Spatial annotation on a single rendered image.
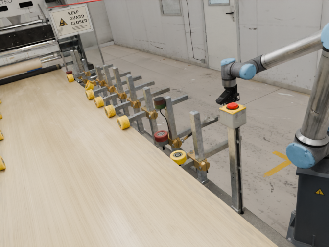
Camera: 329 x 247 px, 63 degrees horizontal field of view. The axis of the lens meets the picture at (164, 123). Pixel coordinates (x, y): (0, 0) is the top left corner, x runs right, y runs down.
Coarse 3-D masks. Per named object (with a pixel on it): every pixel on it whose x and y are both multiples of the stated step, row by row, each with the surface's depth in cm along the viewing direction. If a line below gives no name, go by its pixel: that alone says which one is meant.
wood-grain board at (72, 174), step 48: (0, 96) 287; (48, 96) 258; (0, 144) 180; (48, 144) 169; (96, 144) 158; (144, 144) 149; (0, 192) 132; (48, 192) 125; (96, 192) 119; (144, 192) 114; (192, 192) 109; (0, 240) 104; (48, 240) 100; (96, 240) 96; (144, 240) 92; (192, 240) 89; (240, 240) 86
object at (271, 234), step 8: (96, 96) 297; (120, 112) 243; (136, 128) 212; (144, 136) 198; (152, 136) 197; (168, 152) 174; (208, 184) 141; (216, 192) 135; (224, 192) 134; (224, 200) 130; (248, 216) 119; (256, 216) 118; (256, 224) 114; (264, 224) 114; (264, 232) 110; (272, 232) 110; (272, 240) 107; (280, 240) 106
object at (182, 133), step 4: (212, 116) 174; (216, 116) 173; (216, 120) 173; (204, 124) 169; (208, 124) 171; (188, 128) 165; (180, 132) 162; (184, 132) 162; (188, 132) 164; (180, 136) 162; (160, 144) 157; (164, 144) 158
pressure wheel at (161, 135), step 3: (156, 132) 158; (159, 132) 158; (162, 132) 157; (165, 132) 156; (156, 135) 155; (159, 135) 154; (162, 135) 153; (165, 135) 153; (156, 138) 154; (159, 138) 153; (162, 138) 153; (165, 138) 154; (156, 141) 155; (159, 141) 154; (162, 141) 153
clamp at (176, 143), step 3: (168, 135) 160; (168, 138) 157; (177, 138) 155; (168, 141) 158; (171, 141) 154; (174, 141) 153; (177, 141) 153; (180, 141) 154; (168, 144) 160; (171, 144) 156; (174, 144) 153; (177, 144) 153; (180, 144) 155; (174, 147) 156; (177, 147) 154
